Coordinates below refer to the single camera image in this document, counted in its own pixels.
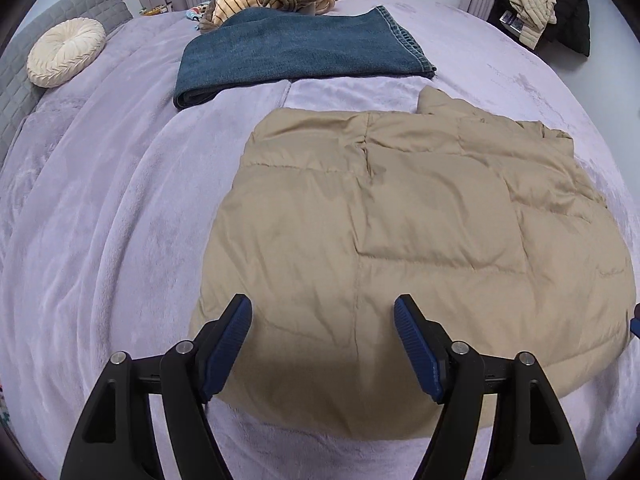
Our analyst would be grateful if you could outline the round cream pillow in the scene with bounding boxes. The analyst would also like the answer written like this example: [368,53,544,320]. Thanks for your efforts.
[26,18,107,88]

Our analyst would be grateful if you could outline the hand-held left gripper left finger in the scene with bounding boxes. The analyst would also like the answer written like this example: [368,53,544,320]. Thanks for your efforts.
[60,294,253,480]

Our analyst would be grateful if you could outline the folded blue jeans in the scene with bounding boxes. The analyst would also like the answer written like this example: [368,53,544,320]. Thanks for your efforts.
[173,5,437,110]

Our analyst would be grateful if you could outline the lilac fleece bed blanket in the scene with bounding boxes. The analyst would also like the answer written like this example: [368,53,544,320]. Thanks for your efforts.
[0,0,640,480]

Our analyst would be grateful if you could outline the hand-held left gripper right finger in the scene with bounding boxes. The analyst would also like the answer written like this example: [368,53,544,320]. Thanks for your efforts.
[393,294,586,480]

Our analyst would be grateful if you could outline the beige puffer jacket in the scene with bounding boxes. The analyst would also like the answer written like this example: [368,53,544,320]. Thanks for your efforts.
[189,85,632,441]

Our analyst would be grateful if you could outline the hanging beige down jacket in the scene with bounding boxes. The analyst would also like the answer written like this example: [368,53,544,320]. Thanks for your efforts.
[509,0,558,51]

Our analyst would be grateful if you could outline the hanging black and beige coats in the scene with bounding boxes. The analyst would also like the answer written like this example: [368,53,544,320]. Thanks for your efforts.
[487,0,591,57]

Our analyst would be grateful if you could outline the grey quilted headboard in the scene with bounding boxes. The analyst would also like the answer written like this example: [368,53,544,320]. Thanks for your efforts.
[0,0,135,163]

